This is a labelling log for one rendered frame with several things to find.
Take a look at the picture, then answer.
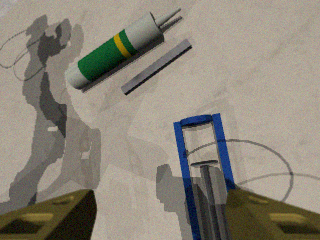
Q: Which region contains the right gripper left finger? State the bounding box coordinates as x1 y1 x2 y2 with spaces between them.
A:
0 189 97 240

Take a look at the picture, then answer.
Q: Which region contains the grey sealant cartridge with green label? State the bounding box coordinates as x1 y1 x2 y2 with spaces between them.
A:
64 6 181 90

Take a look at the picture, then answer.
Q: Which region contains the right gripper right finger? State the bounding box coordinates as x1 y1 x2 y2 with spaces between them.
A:
225 189 320 240

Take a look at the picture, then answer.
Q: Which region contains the blue sealant gun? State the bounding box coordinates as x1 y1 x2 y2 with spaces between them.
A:
173 113 236 240

